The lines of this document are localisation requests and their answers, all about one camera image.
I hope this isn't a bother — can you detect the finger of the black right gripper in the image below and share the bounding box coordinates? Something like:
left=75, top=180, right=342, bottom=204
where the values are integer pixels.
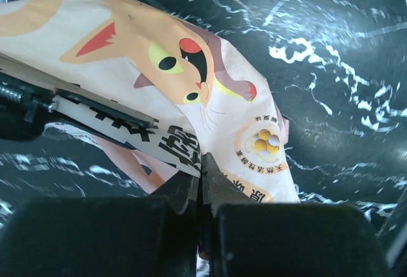
left=54, top=93, right=159, bottom=129

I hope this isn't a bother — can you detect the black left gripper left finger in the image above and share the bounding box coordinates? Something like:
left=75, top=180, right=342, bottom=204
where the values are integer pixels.
left=148, top=172, right=200, bottom=214

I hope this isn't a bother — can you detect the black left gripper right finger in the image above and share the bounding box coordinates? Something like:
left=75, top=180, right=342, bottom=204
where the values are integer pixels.
left=200, top=152, right=251, bottom=276

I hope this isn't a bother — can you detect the pink cat litter bag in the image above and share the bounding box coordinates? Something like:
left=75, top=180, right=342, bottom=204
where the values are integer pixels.
left=1, top=0, right=299, bottom=203

